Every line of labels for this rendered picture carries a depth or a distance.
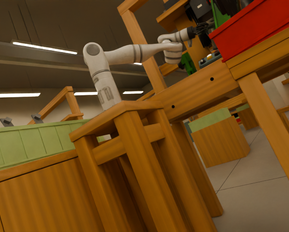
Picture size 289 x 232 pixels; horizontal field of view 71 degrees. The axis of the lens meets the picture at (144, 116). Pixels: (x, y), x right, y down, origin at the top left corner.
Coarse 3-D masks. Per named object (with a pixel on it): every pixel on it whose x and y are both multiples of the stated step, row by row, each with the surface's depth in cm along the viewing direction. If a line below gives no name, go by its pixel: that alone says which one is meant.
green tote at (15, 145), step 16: (0, 128) 79; (16, 128) 84; (32, 128) 90; (48, 128) 96; (64, 128) 104; (0, 144) 77; (16, 144) 81; (32, 144) 87; (48, 144) 93; (64, 144) 100; (0, 160) 75; (16, 160) 79; (32, 160) 84
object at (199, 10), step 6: (192, 0) 142; (198, 0) 140; (204, 0) 139; (192, 6) 142; (198, 6) 141; (204, 6) 139; (210, 6) 137; (198, 12) 141; (204, 12) 139; (210, 12) 140; (198, 18) 141; (204, 18) 145; (210, 18) 148
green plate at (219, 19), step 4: (212, 0) 111; (212, 4) 111; (212, 8) 111; (216, 8) 111; (216, 12) 111; (220, 12) 110; (216, 16) 112; (220, 16) 111; (224, 16) 110; (228, 16) 109; (216, 20) 110; (220, 20) 111; (224, 20) 110; (216, 24) 111; (220, 24) 111; (216, 28) 111
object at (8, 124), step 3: (6, 117) 115; (0, 120) 114; (3, 120) 114; (6, 120) 113; (9, 120) 114; (3, 123) 113; (6, 123) 114; (9, 123) 115; (6, 126) 112; (9, 126) 113
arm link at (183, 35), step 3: (180, 30) 129; (183, 30) 127; (186, 30) 125; (180, 33) 127; (183, 33) 126; (186, 33) 125; (180, 36) 128; (183, 36) 127; (186, 36) 126; (180, 39) 129; (183, 39) 128; (186, 39) 128; (189, 39) 128; (189, 42) 129; (189, 45) 129
